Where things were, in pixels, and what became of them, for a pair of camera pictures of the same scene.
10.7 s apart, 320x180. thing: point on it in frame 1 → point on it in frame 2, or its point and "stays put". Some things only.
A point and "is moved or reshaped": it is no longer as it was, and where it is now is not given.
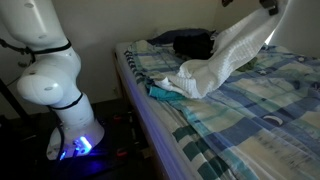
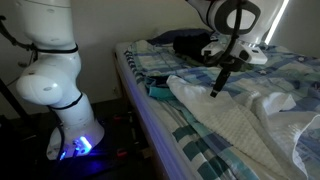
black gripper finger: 225,3 → 227,62
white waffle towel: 233,46 is moved or reshaped
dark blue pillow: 167,37 stays put
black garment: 195,45 stays put
